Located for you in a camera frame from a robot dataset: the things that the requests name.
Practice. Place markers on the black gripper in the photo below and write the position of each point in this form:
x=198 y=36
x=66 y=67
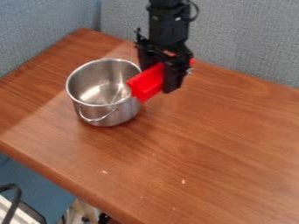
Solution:
x=165 y=45

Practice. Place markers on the red plastic block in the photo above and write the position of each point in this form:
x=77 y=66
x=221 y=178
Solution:
x=148 y=84

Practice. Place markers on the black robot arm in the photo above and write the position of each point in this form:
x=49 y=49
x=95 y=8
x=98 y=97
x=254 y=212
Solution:
x=172 y=4

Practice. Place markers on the metal pot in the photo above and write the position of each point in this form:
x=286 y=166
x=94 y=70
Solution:
x=101 y=95

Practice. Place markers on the black chair frame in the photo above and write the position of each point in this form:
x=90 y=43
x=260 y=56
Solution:
x=15 y=212

